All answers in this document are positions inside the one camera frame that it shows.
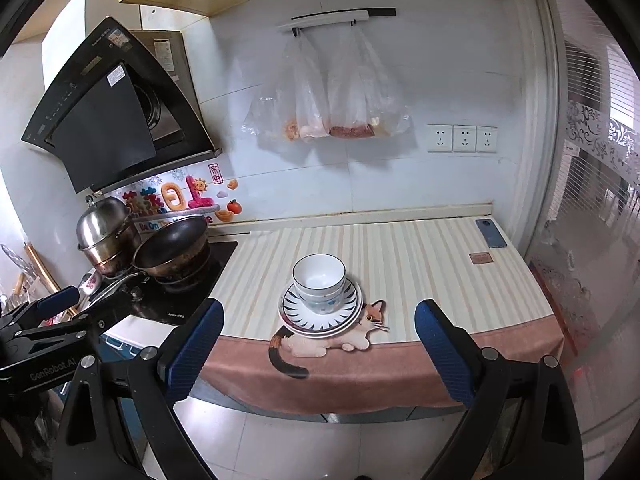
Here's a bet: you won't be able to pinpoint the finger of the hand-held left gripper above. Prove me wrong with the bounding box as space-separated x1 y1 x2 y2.
0 285 82 333
20 287 138 346

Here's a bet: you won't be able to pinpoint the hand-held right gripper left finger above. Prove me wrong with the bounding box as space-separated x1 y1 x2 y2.
50 297 226 480

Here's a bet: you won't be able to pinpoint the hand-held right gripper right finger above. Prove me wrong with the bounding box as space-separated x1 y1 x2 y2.
414 298 586 480

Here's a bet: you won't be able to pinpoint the blue leaf pattern plate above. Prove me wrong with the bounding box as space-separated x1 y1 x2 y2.
281 277 362 332

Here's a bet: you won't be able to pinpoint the white plate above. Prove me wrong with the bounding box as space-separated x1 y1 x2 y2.
278 305 363 339

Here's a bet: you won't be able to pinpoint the plain white bowl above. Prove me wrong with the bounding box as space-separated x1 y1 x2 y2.
295 280 354 315

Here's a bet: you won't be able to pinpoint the white bowl with dark rim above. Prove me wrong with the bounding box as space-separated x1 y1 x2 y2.
292 254 347 297

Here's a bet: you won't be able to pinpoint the black cooktop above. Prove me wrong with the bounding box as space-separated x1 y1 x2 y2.
90 240 239 325

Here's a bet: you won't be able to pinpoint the stainless steel pot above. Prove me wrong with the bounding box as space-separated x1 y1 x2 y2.
76 195 144 279

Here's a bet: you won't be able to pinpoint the striped tablecloth with cat print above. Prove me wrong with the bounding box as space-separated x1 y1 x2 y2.
197 215 567 416

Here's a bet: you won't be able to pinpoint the dark frying pan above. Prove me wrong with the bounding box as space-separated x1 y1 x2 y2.
82 216 212 307

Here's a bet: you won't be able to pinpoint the kitchen base cabinet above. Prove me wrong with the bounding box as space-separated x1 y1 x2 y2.
97 322 506 466

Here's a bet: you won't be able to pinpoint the blue smartphone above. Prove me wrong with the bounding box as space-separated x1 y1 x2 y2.
475 218 508 249

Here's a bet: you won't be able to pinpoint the black range hood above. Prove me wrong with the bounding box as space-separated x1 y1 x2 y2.
21 16 223 195

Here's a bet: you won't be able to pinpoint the frosted glass sliding door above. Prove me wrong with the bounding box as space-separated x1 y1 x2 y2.
517 0 640 461

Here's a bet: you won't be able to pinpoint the plastic bag with red contents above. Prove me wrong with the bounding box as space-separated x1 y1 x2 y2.
326 25 414 140

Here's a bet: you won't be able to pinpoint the plastic bag with orange contents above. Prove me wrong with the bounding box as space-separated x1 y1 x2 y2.
243 35 332 144

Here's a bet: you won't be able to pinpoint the wooden frame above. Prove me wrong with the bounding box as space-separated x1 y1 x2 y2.
12 242 68 312

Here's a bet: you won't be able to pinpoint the colourful wall stickers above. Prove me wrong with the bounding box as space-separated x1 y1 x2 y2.
122 162 247 227

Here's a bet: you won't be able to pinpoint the white wall socket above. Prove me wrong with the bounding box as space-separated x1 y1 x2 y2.
452 125 477 153
476 126 499 154
427 124 454 153

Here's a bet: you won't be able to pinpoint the white hook rail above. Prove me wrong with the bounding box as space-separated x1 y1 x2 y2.
274 7 397 37

